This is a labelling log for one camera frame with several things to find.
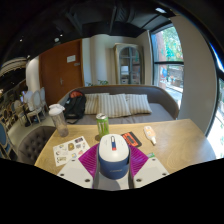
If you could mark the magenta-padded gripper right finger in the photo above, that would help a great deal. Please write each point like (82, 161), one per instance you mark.
(150, 170)

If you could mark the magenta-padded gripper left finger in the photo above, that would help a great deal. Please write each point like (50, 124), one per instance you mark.
(75, 171)

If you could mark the white and blue computer mouse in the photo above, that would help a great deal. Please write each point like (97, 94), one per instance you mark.
(113, 155)

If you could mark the white sticker sheet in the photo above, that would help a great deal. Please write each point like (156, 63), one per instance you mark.
(70, 150)

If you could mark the black box with red print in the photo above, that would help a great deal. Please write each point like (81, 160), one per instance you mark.
(131, 139)

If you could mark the cream squeeze tube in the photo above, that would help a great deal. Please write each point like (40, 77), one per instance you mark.
(149, 133)

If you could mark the grey tufted chair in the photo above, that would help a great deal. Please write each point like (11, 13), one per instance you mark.
(33, 143)

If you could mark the clear shaker bottle white lid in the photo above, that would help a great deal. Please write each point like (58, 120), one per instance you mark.
(60, 121)

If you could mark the green drink can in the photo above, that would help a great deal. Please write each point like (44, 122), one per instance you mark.
(102, 126)

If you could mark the black backpack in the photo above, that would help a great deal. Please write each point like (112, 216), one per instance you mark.
(75, 106)

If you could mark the striped cushion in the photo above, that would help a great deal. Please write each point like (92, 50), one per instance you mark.
(90, 104)
(113, 106)
(139, 104)

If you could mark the grey curved sofa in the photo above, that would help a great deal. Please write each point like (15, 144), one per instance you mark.
(160, 103)

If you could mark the blue upholstered chair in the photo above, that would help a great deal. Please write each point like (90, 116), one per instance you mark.
(4, 138)

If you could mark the large black-framed window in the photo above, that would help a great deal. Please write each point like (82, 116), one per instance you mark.
(216, 126)

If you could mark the group of white chairs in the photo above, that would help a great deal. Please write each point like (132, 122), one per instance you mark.
(33, 103)

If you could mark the brown wooden door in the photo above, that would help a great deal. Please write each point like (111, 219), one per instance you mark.
(60, 73)

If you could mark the glass-door wooden cabinet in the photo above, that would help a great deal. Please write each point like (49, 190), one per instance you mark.
(129, 65)

